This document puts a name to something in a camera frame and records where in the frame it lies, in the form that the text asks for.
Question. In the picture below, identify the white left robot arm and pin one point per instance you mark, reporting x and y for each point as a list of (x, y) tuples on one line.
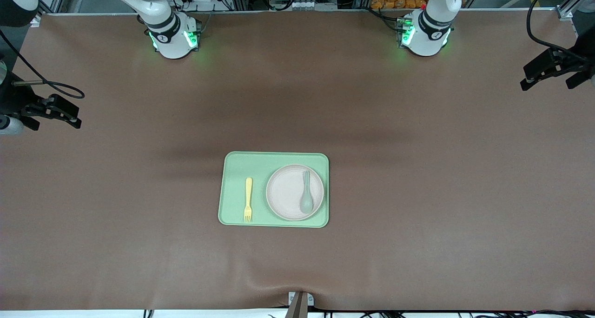
[(430, 29)]

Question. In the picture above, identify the white connector strip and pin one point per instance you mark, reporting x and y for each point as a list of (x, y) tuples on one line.
[(302, 4)]

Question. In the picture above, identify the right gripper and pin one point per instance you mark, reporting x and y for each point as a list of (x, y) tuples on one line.
[(10, 98)]

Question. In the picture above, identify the brown table cover mat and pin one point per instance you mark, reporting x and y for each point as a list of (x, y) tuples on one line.
[(139, 192)]

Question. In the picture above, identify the green rectangular tray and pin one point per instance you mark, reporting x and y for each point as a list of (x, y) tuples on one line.
[(234, 169)]

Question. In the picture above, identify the round white plate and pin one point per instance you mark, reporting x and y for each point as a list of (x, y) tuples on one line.
[(286, 192)]

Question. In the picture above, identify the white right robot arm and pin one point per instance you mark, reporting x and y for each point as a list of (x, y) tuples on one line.
[(172, 39)]

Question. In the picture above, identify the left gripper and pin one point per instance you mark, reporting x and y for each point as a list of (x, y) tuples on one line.
[(578, 60)]

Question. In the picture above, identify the yellow plastic fork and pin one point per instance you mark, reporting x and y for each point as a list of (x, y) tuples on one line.
[(248, 192)]

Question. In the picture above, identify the green plastic spoon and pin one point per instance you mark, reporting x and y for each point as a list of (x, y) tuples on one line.
[(306, 204)]

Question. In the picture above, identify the metal table edge bracket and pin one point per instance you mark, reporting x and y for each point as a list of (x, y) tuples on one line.
[(300, 306)]

